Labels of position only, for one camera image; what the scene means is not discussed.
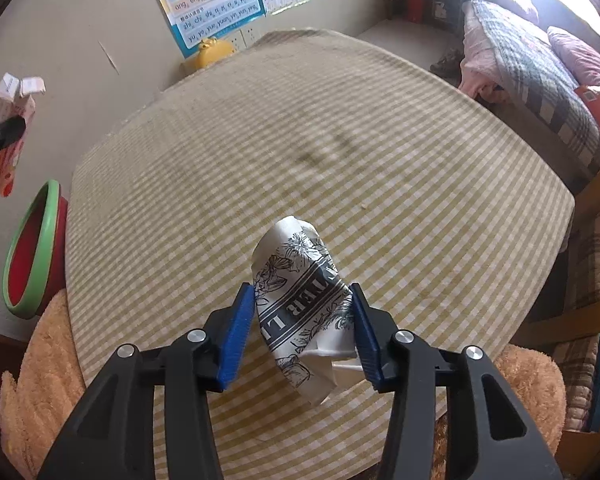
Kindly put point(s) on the large blue letter wall poster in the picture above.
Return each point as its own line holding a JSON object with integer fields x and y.
{"x": 205, "y": 5}

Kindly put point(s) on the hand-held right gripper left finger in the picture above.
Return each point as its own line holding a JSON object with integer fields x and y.
{"x": 237, "y": 340}

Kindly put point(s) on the peach plush cushion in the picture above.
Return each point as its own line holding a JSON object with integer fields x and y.
{"x": 45, "y": 385}

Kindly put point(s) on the white wall socket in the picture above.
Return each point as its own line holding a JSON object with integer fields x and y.
{"x": 244, "y": 37}

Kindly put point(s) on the pink pillow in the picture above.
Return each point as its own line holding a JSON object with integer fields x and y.
{"x": 585, "y": 55}

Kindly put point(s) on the red bin with green rim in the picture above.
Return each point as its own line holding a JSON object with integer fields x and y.
{"x": 30, "y": 270}

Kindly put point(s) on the pair of shoes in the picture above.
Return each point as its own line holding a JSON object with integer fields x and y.
{"x": 447, "y": 62}

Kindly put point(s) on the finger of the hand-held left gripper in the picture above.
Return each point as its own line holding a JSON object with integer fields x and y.
{"x": 2, "y": 135}

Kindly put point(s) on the bed with plaid quilt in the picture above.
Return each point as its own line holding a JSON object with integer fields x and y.
{"x": 535, "y": 70}

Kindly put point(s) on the yellow duck toy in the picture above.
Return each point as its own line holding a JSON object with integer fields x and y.
{"x": 210, "y": 55}

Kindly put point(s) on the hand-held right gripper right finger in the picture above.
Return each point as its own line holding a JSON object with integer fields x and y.
{"x": 367, "y": 340}

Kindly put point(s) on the pink carton with white flaps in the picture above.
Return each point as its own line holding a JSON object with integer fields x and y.
{"x": 5, "y": 170}

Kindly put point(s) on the plaid chair cushion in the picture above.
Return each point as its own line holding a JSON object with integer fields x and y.
{"x": 585, "y": 360}

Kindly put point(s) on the wooden chair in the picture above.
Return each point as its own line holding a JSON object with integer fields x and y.
{"x": 555, "y": 325}

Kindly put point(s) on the red container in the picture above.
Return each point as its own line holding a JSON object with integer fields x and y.
{"x": 417, "y": 5}

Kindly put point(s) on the black-and-white printed paper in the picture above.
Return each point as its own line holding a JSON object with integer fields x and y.
{"x": 300, "y": 285}

